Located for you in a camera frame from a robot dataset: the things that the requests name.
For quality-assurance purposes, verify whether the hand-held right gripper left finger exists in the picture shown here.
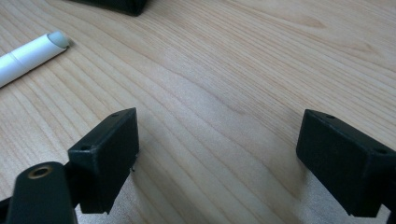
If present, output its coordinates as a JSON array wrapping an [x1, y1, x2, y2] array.
[[67, 107, 140, 216]]

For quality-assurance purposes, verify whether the black box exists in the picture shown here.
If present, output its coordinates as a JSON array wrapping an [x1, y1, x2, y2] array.
[[68, 0, 149, 17]]

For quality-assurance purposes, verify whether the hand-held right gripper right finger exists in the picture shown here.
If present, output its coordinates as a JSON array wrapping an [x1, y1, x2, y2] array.
[[295, 108, 396, 218]]

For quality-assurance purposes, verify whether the white marker pen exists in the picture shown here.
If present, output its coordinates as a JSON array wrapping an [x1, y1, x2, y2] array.
[[0, 31, 70, 89]]

